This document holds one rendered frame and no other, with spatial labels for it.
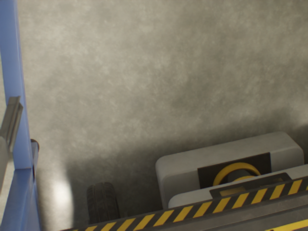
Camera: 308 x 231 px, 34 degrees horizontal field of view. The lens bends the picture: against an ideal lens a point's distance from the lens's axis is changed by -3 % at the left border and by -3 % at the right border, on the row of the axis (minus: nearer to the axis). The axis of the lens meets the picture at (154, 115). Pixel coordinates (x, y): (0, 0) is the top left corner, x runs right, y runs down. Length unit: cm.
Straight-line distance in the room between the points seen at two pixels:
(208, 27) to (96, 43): 21
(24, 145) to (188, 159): 29
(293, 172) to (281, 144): 11
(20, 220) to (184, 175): 31
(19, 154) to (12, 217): 16
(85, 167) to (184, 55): 29
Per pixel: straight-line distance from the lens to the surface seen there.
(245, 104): 100
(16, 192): 79
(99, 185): 93
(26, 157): 85
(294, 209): 74
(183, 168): 89
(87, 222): 96
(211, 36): 95
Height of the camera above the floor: 91
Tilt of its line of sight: 69 degrees down
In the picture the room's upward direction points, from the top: 158 degrees clockwise
